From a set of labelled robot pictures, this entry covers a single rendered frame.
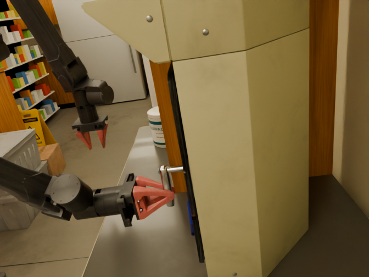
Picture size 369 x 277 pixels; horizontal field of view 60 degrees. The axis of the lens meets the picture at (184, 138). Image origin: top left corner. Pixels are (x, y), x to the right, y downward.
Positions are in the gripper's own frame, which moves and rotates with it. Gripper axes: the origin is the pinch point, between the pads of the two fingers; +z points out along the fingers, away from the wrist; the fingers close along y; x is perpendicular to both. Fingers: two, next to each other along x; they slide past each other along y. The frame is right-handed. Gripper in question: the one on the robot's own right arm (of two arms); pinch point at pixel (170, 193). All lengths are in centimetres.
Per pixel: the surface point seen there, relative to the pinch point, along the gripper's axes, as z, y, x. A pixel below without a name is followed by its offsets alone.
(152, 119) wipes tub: -14, 68, 7
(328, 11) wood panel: 43, 32, -26
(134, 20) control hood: 1.6, -5.5, -32.9
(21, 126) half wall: -195, 262, 57
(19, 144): -146, 174, 47
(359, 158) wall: 48, 24, 12
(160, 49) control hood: 4.4, -5.4, -28.3
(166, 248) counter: -5.6, 7.7, 20.5
